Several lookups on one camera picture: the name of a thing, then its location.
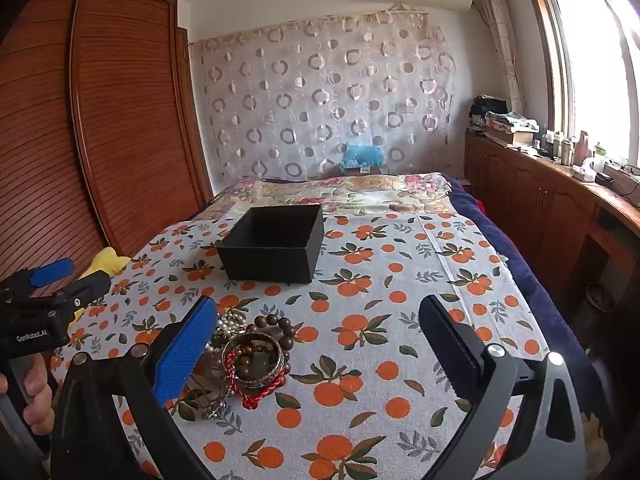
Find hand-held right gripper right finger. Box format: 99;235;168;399
417;294;587;480

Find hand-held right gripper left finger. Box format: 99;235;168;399
50;295;219;480

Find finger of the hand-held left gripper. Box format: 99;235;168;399
47;270;113;323
0;258;76;303

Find pearl necklace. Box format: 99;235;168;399
210;305;251;343

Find metal chain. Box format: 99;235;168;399
201;387;237;422

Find red braided cord bracelet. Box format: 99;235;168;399
224;347;292;411

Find brown wooden bead bracelet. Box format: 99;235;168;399
245;314;297;356

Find carved metal bangle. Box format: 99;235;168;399
221;336;291;391

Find black cardboard box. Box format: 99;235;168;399
216;204;325;285

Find person's left hand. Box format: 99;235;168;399
0;360;55;436

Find orange fruit print tablecloth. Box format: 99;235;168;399
50;210;551;480

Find dark blue bedsheet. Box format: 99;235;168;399
445;175;616;411

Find brown wooden wardrobe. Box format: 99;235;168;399
0;0;213;286

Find round bowl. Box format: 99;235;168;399
586;282;615;311

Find long wooden cabinet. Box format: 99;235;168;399
464;130;640;341

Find floral blanket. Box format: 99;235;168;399
192;172;453;221

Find blue plastic bag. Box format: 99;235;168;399
340;142;385;171

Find group of small bottles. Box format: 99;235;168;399
537;130;576;166

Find pile of books and clothes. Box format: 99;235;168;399
470;95;541;148

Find patterned window curtain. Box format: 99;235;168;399
472;0;526;116

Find window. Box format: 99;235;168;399
520;0;640;171

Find circle pattern wall curtain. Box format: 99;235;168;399
192;7;458;181

